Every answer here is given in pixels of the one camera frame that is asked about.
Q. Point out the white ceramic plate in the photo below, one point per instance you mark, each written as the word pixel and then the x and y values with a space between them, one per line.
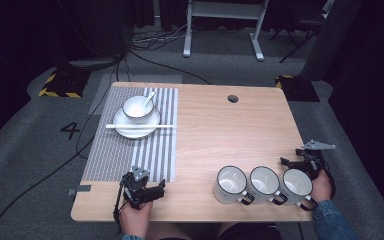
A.
pixel 136 130

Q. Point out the black tripod stand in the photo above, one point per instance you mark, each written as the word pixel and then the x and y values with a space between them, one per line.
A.
pixel 296 36

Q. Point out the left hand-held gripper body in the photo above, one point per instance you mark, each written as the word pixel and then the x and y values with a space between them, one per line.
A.
pixel 136 191

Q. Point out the grey upright panel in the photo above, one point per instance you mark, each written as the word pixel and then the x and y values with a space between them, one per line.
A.
pixel 333 40

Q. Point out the person's left hand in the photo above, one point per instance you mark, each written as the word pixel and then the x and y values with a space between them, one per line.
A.
pixel 136 218

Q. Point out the white ceramic spoon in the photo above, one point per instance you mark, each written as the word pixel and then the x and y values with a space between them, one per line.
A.
pixel 148 99

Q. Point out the grey tape strip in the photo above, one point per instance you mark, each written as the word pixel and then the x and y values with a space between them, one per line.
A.
pixel 80 190

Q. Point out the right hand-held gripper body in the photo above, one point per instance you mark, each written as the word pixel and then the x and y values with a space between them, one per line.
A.
pixel 313 156

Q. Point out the white enamel mug black rim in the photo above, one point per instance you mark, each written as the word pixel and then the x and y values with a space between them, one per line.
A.
pixel 264 185
pixel 296 186
pixel 230 185

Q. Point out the person's legs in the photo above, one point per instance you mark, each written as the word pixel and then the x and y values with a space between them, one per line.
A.
pixel 240 233

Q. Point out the white chopstick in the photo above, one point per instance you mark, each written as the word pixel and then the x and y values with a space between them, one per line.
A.
pixel 136 125

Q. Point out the person's right hand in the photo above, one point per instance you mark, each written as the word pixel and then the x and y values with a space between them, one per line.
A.
pixel 321 188

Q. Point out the white metal desk frame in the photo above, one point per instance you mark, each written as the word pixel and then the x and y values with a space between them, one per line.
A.
pixel 225 10

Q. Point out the grey striped placemat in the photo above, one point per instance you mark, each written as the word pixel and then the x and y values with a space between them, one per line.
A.
pixel 113 156

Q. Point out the white ceramic bowl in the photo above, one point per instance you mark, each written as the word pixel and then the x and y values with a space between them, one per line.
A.
pixel 137 108

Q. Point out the black yellow striped floor base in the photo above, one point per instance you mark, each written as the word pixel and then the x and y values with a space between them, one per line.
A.
pixel 298 88
pixel 65 85

